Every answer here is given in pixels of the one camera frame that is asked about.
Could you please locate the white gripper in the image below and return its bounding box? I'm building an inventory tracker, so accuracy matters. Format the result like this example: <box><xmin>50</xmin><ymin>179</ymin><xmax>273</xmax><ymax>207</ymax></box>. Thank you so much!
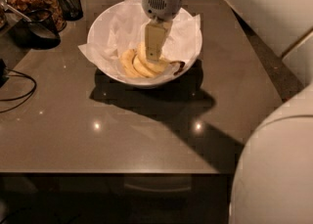
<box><xmin>142</xmin><ymin>0</ymin><xmax>182</xmax><ymax>62</ymax></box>

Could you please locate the metal spoon handle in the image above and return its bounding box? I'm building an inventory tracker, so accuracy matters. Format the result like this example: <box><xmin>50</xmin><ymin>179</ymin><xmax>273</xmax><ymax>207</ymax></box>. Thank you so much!
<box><xmin>0</xmin><ymin>0</ymin><xmax>32</xmax><ymax>22</ymax></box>

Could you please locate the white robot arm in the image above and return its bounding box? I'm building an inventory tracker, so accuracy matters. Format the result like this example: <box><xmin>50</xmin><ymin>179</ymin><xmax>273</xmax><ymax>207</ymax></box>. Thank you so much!
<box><xmin>224</xmin><ymin>0</ymin><xmax>313</xmax><ymax>224</ymax></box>

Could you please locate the yellow banana bunch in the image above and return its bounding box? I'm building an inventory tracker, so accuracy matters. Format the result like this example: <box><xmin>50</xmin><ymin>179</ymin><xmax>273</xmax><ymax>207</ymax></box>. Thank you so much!
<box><xmin>119</xmin><ymin>42</ymin><xmax>185</xmax><ymax>78</ymax></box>

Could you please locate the white paper liner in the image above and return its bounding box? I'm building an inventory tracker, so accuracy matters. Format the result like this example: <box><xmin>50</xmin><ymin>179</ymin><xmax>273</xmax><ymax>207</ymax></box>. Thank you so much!
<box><xmin>77</xmin><ymin>0</ymin><xmax>201</xmax><ymax>82</ymax></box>

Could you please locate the black mesh cup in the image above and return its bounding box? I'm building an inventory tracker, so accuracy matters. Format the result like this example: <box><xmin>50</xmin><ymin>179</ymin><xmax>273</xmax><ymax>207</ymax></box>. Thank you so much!
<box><xmin>11</xmin><ymin>9</ymin><xmax>61</xmax><ymax>49</ymax></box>

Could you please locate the black cable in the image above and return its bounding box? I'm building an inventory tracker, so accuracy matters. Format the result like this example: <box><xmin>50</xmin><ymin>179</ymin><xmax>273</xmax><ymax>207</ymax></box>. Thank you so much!
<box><xmin>0</xmin><ymin>59</ymin><xmax>38</xmax><ymax>114</ymax></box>

